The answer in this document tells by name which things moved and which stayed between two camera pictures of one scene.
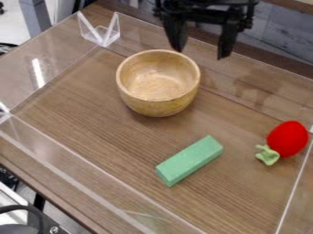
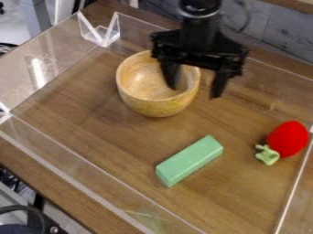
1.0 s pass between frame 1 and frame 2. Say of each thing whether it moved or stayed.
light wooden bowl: stayed
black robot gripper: moved
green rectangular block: stayed
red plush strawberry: stayed
